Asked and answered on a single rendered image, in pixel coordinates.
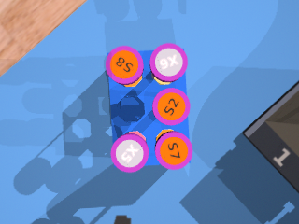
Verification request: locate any blue bench mat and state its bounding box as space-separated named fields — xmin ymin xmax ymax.
xmin=0 ymin=0 xmax=299 ymax=224

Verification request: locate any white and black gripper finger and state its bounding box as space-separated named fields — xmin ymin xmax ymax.
xmin=114 ymin=215 xmax=131 ymax=224

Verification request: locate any blue tube rack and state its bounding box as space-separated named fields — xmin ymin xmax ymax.
xmin=108 ymin=50 xmax=190 ymax=165

